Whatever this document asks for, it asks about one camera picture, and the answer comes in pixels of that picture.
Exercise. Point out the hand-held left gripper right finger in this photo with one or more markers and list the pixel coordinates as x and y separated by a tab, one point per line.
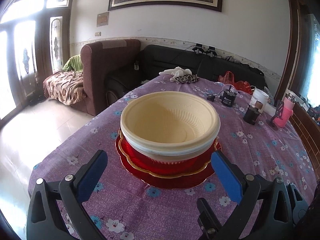
227	177

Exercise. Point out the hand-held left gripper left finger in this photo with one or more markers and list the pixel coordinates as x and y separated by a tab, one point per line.
92	175

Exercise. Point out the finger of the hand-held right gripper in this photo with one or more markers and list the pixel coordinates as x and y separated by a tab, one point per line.
207	220

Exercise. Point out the red plate with gold rim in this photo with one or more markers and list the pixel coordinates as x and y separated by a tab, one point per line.
140	165

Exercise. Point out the large red plate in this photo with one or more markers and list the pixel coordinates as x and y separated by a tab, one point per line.
175	183

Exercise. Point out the white deep bowl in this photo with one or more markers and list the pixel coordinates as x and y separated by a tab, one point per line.
172	158

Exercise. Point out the white textured bowl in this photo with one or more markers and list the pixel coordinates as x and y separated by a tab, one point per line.
172	153

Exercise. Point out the cream patterned bowl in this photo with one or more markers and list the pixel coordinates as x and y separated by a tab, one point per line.
155	120

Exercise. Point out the purple floral tablecloth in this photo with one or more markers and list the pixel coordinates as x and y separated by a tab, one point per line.
150	210

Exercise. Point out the dark brown jar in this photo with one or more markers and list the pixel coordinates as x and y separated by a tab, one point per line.
252	115

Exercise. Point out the wooden cabinet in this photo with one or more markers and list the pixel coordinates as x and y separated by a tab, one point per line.
305	135

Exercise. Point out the black cylindrical device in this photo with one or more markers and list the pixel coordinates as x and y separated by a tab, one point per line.
228	100

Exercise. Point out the small black adapter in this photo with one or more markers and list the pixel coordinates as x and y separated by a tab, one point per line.
211	97

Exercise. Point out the black phone stand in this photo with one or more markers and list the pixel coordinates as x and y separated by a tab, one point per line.
278	110

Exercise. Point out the white cup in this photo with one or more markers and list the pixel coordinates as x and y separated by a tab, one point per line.
260	96

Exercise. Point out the pink thermos with knitted sleeve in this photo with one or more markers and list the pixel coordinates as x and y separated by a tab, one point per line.
287	112

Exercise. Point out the red plastic bag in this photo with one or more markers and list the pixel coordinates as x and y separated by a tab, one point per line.
243	87
227	78

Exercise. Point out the dark shoes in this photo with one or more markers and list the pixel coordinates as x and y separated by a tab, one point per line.
37	100

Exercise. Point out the brown patterned blanket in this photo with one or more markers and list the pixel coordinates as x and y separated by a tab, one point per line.
62	85

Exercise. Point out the brown armchair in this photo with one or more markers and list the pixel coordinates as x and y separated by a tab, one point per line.
105	75

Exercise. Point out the leopard print cloth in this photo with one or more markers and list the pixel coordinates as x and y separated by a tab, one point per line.
186	78

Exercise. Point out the green cloth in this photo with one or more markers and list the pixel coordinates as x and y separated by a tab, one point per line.
73	63

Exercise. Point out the white and leopard cloth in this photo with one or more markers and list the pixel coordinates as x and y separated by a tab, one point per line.
178	71

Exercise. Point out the black clamp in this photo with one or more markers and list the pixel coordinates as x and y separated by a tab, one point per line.
212	51
198	49

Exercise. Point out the black sofa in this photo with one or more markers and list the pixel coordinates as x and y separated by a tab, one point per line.
175	57

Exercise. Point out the wooden glass door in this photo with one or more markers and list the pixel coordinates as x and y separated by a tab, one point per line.
40	55

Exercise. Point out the wall socket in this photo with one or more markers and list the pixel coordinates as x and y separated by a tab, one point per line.
98	33

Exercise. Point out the wooden door frame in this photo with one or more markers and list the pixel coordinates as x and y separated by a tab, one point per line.
292	42

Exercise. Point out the small wall plaque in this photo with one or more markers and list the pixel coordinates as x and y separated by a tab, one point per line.
102	19

